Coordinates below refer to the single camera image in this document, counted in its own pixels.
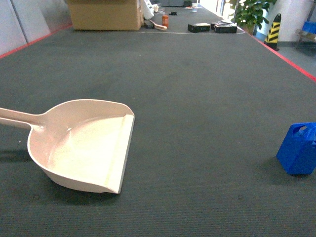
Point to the large cardboard box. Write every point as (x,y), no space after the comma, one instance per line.
(109,15)

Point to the beige plastic dustpan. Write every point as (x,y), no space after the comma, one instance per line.
(81,144)

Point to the potted green plant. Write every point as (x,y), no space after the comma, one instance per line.
(250,14)

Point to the black box right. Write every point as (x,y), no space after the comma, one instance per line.
(223,27)

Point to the yellow black traffic cone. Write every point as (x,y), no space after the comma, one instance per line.
(271,39)

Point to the black box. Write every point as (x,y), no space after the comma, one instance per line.
(223,27)
(199,27)

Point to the wooden handled brush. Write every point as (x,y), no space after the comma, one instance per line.
(157,26)

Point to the blue plastic block part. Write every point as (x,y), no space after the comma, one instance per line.
(297,154)

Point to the black box left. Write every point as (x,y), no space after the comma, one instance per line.
(199,27)

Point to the orange bottle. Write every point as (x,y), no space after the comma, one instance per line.
(165,21)

